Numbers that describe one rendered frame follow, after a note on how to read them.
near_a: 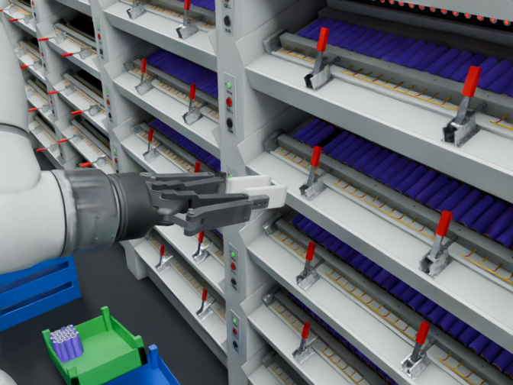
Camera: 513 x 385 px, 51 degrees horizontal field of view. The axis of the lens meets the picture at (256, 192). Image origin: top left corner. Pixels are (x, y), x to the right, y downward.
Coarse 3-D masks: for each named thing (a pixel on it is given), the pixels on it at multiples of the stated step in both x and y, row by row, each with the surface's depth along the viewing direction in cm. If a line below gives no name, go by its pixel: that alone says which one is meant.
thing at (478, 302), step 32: (288, 128) 110; (256, 160) 108; (288, 192) 98; (320, 224) 95; (352, 224) 87; (384, 224) 85; (416, 224) 83; (384, 256) 81; (416, 256) 79; (480, 256) 75; (416, 288) 79; (448, 288) 73; (480, 288) 72; (480, 320) 70; (512, 320) 67; (512, 352) 68
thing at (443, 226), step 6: (444, 210) 73; (444, 216) 73; (450, 216) 72; (444, 222) 73; (438, 228) 74; (444, 228) 73; (438, 234) 74; (444, 234) 73; (438, 240) 74; (432, 246) 75; (438, 246) 74; (432, 252) 75
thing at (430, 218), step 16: (288, 144) 104; (304, 144) 102; (320, 160) 98; (336, 160) 96; (336, 176) 96; (352, 176) 92; (352, 192) 91; (368, 192) 90; (384, 192) 87; (400, 208) 85; (416, 208) 82; (432, 224) 80; (464, 240) 76; (480, 240) 74; (464, 256) 75; (496, 256) 72; (512, 256) 71; (512, 272) 71
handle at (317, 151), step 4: (316, 148) 92; (320, 148) 92; (316, 152) 92; (320, 152) 92; (312, 156) 93; (316, 156) 92; (312, 160) 93; (316, 160) 92; (312, 164) 93; (316, 164) 93; (312, 168) 93; (312, 172) 93; (308, 176) 94; (312, 176) 93; (308, 180) 94; (312, 180) 94; (308, 184) 94; (312, 184) 94
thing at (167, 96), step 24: (144, 48) 160; (120, 72) 159; (144, 72) 143; (168, 72) 146; (192, 72) 141; (216, 72) 137; (144, 96) 144; (168, 96) 140; (192, 96) 124; (216, 96) 128; (168, 120) 134; (192, 120) 126; (216, 120) 122; (216, 144) 116
